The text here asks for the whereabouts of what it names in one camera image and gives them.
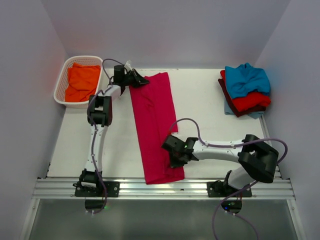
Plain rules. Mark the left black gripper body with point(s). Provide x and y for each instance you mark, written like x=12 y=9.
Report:
x=130 y=79

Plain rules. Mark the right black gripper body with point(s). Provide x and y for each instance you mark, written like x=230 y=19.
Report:
x=175 y=162

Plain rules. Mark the crimson pink t shirt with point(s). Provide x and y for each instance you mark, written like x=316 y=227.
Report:
x=154 y=113

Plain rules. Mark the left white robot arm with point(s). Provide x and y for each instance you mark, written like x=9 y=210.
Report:
x=100 y=116

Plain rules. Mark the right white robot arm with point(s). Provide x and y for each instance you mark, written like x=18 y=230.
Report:
x=257 y=159

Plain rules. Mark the orange t shirt in basket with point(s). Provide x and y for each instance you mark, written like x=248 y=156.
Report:
x=82 y=82

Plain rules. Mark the light blue folded t shirt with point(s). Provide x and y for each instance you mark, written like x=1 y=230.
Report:
x=253 y=115

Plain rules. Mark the maroon folded t shirt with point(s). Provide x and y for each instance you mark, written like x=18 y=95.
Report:
x=232 y=106

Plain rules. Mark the red folded t shirt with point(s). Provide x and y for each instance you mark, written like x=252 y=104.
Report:
x=251 y=100

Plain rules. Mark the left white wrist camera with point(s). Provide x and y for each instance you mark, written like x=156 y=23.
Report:
x=128 y=65

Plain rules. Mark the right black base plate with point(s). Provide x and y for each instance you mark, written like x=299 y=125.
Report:
x=219 y=189

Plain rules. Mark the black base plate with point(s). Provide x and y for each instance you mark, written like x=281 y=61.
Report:
x=219 y=189
x=91 y=190

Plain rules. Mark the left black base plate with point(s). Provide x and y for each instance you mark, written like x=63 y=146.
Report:
x=91 y=190

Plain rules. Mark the aluminium front rail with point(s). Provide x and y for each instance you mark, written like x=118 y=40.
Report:
x=137 y=189

